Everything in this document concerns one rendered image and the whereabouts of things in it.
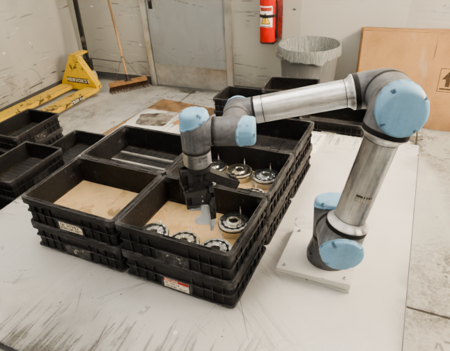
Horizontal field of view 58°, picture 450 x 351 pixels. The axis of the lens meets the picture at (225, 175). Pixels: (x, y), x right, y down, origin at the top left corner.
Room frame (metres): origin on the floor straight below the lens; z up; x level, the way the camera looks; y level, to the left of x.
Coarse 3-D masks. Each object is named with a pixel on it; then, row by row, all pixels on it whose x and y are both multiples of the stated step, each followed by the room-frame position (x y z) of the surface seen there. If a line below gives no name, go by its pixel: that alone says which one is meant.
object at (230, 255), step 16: (144, 192) 1.15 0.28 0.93; (240, 192) 1.11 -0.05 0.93; (128, 208) 1.06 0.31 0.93; (256, 208) 1.02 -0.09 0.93; (128, 224) 0.98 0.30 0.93; (160, 240) 0.91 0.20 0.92; (176, 240) 0.89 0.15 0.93; (240, 240) 0.88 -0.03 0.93; (208, 256) 0.84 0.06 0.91; (224, 256) 0.82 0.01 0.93
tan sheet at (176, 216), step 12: (168, 204) 1.21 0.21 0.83; (180, 204) 1.20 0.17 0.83; (156, 216) 1.14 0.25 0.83; (168, 216) 1.14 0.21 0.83; (180, 216) 1.13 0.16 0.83; (192, 216) 1.13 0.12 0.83; (180, 228) 1.07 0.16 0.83; (192, 228) 1.06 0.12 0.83; (204, 228) 1.06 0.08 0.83; (216, 228) 1.05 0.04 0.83; (204, 240) 1.00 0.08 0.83; (228, 240) 0.99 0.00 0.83
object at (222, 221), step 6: (222, 216) 1.08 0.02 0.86; (228, 216) 1.08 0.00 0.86; (240, 216) 1.08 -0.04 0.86; (246, 216) 1.07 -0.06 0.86; (222, 222) 1.05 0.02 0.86; (246, 222) 1.04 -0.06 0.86; (222, 228) 1.01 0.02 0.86; (228, 228) 1.02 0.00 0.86; (234, 228) 1.01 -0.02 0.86; (240, 228) 1.01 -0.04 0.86
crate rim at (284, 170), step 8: (272, 152) 1.37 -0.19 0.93; (280, 152) 1.36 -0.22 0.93; (288, 160) 1.30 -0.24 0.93; (288, 168) 1.27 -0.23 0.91; (176, 176) 1.24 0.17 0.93; (280, 176) 1.19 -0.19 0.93; (216, 184) 1.17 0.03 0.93; (272, 184) 1.15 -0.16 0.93; (256, 192) 1.11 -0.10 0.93; (272, 192) 1.11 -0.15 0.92
